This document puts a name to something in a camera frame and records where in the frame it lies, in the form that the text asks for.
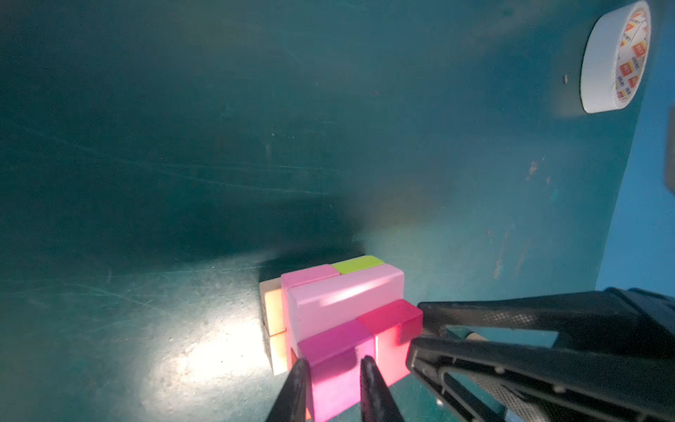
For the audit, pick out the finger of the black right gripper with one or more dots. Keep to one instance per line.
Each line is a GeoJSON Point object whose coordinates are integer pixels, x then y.
{"type": "Point", "coordinates": [632, 322]}
{"type": "Point", "coordinates": [598, 385]}

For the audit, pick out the light pink wood block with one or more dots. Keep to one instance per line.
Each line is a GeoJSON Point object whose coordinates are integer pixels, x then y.
{"type": "Point", "coordinates": [319, 306]}

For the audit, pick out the yellow-green wood block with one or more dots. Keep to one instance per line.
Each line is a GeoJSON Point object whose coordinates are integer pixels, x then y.
{"type": "Point", "coordinates": [358, 264]}

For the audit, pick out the natural wood block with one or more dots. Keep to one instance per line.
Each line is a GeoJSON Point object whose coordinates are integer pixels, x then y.
{"type": "Point", "coordinates": [276, 346]}
{"type": "Point", "coordinates": [272, 306]}

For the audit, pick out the dark pink cube block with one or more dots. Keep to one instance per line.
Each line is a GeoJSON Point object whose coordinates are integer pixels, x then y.
{"type": "Point", "coordinates": [393, 326]}

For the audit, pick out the white tape roll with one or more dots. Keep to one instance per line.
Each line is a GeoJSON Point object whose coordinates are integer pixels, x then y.
{"type": "Point", "coordinates": [615, 57]}

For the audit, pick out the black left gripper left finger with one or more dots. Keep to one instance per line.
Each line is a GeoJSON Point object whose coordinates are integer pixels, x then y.
{"type": "Point", "coordinates": [291, 403]}

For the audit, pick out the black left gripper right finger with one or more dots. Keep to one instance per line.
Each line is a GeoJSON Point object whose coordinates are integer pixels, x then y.
{"type": "Point", "coordinates": [376, 401]}

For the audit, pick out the magenta cube block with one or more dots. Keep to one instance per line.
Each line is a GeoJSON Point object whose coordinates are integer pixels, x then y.
{"type": "Point", "coordinates": [334, 358]}

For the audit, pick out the small wood cylinder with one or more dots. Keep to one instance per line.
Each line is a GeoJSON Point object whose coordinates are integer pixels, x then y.
{"type": "Point", "coordinates": [473, 336]}

